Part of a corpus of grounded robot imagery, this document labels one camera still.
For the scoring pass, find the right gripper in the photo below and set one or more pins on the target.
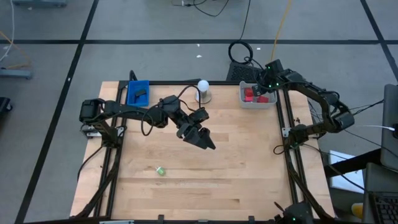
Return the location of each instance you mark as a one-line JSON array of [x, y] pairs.
[[276, 81]]

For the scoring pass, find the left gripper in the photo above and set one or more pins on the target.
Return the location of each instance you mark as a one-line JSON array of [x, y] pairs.
[[192, 119]]

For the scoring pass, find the red digital clock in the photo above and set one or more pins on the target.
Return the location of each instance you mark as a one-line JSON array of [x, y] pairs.
[[248, 92], [263, 99]]

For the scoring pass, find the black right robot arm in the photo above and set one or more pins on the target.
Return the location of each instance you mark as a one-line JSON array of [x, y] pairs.
[[323, 99]]

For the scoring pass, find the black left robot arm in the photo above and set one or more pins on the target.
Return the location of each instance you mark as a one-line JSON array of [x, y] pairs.
[[124, 110]]

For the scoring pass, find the grey plastic bin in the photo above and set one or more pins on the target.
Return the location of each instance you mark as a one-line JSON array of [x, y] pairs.
[[258, 105]]

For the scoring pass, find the black perforated panel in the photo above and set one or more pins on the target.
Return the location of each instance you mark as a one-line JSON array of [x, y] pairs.
[[242, 73]]

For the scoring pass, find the green white USB charger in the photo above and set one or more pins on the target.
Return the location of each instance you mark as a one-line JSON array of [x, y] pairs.
[[161, 171]]

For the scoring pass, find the white bulb lamp wooden base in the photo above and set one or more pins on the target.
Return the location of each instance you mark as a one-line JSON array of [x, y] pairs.
[[203, 85]]

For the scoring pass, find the blue plastic bin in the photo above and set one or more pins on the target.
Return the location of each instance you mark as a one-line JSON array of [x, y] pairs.
[[132, 87]]

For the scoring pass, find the yellow object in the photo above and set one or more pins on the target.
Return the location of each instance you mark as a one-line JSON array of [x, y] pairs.
[[357, 210]]

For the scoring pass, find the black keyboard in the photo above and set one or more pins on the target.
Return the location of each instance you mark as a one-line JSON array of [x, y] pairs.
[[385, 208]]

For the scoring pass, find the grey cart base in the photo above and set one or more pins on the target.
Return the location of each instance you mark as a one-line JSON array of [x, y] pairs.
[[40, 3], [15, 73]]

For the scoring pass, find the black caster wheel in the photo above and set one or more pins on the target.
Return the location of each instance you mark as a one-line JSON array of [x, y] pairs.
[[4, 105]]

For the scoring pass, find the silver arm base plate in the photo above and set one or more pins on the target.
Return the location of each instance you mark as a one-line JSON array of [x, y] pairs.
[[285, 132], [120, 131]]

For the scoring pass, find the black aluminium table frame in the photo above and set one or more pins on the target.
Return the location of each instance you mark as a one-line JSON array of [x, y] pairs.
[[224, 83]]

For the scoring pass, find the black frame bracket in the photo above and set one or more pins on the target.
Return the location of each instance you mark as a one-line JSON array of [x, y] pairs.
[[161, 218], [251, 219]]

